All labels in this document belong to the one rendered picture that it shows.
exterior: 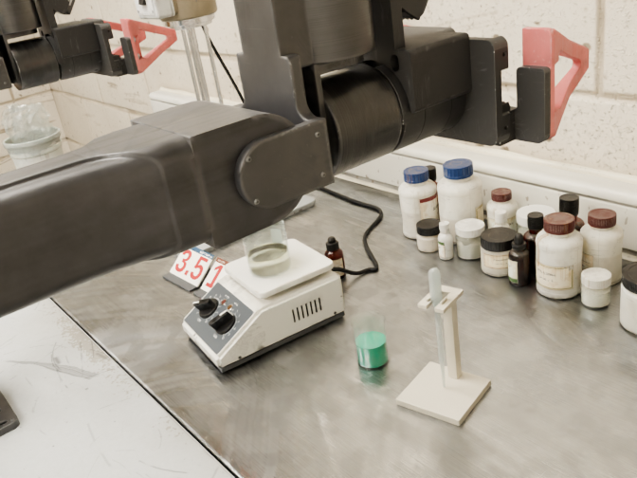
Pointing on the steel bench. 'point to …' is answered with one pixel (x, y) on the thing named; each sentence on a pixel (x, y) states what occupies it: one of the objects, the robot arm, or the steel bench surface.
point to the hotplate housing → (277, 318)
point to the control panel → (216, 315)
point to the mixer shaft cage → (200, 64)
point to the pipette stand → (464, 390)
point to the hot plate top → (306, 265)
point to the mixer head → (178, 12)
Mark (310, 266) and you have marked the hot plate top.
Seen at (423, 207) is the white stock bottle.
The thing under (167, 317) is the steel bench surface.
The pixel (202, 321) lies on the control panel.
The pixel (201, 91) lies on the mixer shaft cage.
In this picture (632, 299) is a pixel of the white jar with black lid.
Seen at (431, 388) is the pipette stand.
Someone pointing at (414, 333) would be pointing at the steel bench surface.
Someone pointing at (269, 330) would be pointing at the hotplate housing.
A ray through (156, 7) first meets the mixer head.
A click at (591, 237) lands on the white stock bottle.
